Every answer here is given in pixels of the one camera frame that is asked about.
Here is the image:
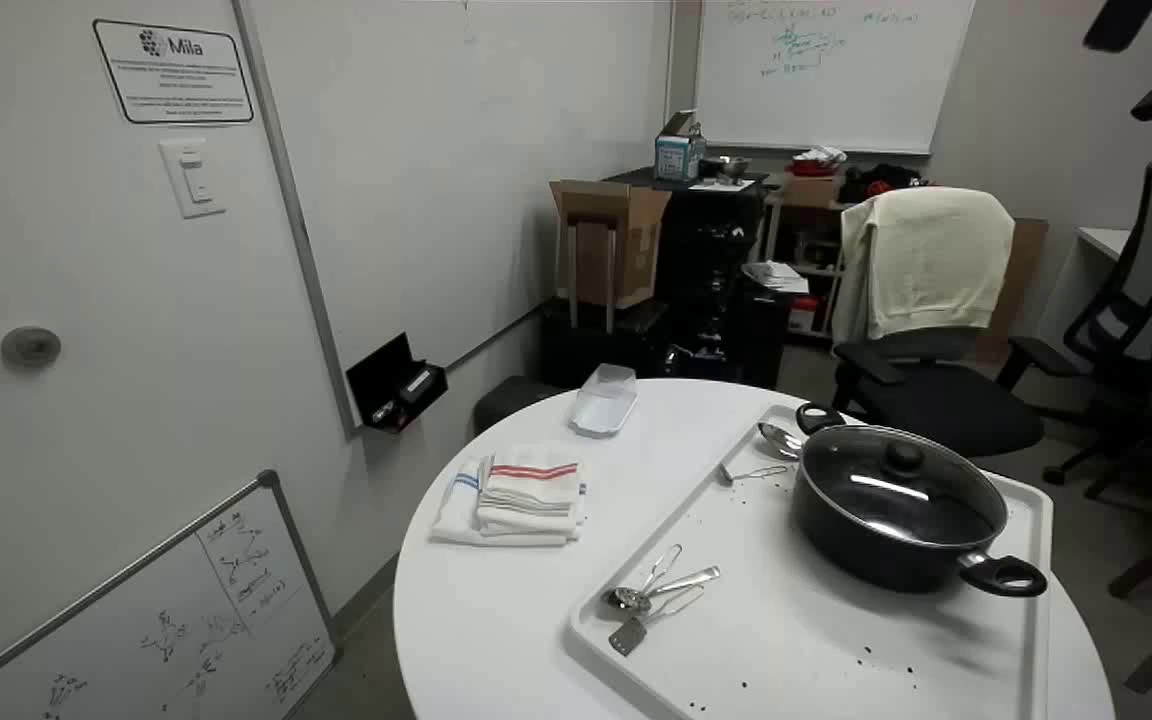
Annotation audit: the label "glass pot lid black knob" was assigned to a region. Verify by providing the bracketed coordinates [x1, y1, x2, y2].
[800, 424, 1009, 546]

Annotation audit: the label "black cooking pot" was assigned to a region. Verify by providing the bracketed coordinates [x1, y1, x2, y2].
[791, 402, 1049, 599]

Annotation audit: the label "white desk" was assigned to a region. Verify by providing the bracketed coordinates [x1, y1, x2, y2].
[1034, 226, 1152, 346]

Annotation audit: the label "mesh back office chair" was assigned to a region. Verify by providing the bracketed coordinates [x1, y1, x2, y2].
[994, 68, 1152, 501]

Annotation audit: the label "whiteboard with green writing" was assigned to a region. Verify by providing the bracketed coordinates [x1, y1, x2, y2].
[692, 0, 978, 157]

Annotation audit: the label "cream cloth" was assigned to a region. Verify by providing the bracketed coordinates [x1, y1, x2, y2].
[831, 186, 1018, 347]

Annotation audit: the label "black office chair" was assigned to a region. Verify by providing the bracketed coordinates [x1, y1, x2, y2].
[829, 328, 1047, 461]

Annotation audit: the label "stack of papers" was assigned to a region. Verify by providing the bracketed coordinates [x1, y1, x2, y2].
[740, 261, 811, 297]

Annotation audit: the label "blue tissue box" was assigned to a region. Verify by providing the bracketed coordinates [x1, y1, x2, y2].
[653, 109, 708, 184]

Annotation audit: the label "black cabinet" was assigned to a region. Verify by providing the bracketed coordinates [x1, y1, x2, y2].
[604, 167, 793, 391]

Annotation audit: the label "large metal spoon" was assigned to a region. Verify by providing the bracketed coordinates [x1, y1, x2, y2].
[757, 421, 807, 462]

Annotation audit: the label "open cardboard box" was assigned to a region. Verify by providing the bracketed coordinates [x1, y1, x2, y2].
[549, 179, 673, 312]

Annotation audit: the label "clear plastic container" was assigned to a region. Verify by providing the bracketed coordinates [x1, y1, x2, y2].
[568, 363, 639, 440]

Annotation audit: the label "white plastic tray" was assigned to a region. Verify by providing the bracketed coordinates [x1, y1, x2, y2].
[566, 402, 1055, 720]

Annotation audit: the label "black stool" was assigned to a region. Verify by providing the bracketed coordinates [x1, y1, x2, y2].
[472, 375, 569, 437]

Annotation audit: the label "folded towel red stripes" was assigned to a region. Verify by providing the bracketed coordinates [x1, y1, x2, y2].
[475, 455, 585, 537]

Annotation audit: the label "small metal spatula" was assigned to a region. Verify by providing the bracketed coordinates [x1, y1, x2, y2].
[607, 586, 707, 658]

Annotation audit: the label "black marker tray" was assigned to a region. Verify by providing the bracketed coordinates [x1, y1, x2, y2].
[345, 331, 450, 434]

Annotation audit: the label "folded towel blue stripes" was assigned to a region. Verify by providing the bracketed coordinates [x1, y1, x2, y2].
[430, 458, 578, 548]

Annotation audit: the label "small framed whiteboard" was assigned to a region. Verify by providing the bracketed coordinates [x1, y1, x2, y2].
[0, 469, 339, 720]

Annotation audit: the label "large wall whiteboard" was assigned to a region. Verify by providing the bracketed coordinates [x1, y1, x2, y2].
[230, 0, 675, 442]

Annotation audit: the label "wire handle metal utensil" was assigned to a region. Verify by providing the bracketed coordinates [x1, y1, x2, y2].
[636, 543, 685, 599]

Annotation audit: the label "white light switch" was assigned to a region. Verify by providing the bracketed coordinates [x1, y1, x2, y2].
[157, 137, 228, 220]

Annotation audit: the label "wall sign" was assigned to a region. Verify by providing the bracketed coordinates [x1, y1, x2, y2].
[92, 18, 256, 126]

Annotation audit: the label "round grey wall disc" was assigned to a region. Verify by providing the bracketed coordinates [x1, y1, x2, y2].
[0, 325, 63, 370]

